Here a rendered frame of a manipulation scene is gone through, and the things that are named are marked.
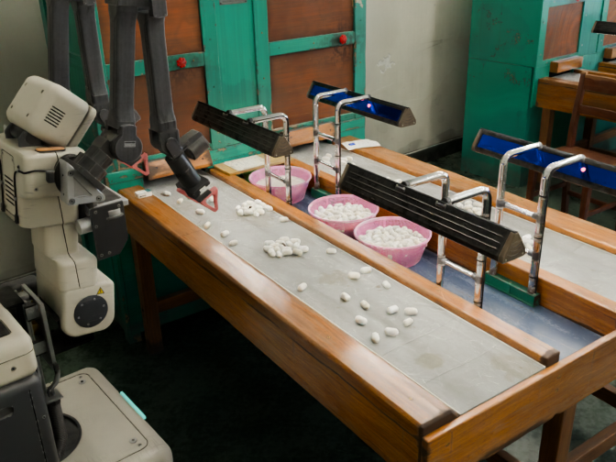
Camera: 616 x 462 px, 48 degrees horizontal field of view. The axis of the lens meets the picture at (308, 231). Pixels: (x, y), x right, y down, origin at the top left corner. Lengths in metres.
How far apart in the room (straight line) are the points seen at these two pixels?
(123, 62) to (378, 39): 3.21
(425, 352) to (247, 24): 1.77
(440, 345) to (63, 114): 1.16
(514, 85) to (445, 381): 3.42
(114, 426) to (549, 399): 1.35
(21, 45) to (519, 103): 3.10
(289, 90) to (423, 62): 2.14
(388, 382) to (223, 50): 1.80
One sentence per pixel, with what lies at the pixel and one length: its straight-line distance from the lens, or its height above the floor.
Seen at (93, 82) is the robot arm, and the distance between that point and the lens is 2.28.
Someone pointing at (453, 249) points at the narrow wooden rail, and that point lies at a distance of 2.40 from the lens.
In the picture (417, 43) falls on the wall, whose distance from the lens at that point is 5.16.
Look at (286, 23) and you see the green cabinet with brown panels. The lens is 3.20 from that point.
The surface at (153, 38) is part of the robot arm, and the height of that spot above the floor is 1.49.
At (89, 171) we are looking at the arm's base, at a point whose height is 1.20.
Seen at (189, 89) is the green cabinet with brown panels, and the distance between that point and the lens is 3.00.
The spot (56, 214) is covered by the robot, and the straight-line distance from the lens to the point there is 2.03.
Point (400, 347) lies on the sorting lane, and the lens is 1.84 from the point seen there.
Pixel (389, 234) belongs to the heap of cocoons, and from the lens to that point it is 2.46.
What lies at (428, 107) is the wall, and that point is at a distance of 5.37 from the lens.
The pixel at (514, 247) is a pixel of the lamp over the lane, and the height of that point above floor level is 1.08.
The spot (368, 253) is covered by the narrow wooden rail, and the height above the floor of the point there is 0.76.
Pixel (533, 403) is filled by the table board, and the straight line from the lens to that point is 1.82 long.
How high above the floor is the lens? 1.77
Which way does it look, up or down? 25 degrees down
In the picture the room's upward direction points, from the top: 2 degrees counter-clockwise
